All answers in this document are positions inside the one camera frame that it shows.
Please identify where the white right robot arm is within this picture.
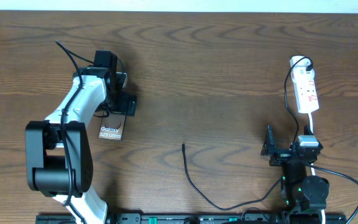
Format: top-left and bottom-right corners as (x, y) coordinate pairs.
(260, 126), (329, 222)

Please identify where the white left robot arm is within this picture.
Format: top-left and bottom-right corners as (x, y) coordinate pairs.
(25, 65), (136, 223)

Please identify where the white USB charger adapter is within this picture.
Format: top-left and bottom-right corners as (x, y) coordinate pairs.
(290, 55), (313, 72)

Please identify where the white power strip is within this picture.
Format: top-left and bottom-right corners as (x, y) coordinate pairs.
(290, 67), (319, 114)

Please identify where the black charging cable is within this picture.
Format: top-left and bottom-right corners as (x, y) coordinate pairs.
(181, 55), (314, 212)

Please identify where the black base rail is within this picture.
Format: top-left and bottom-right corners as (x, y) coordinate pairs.
(35, 212), (346, 224)

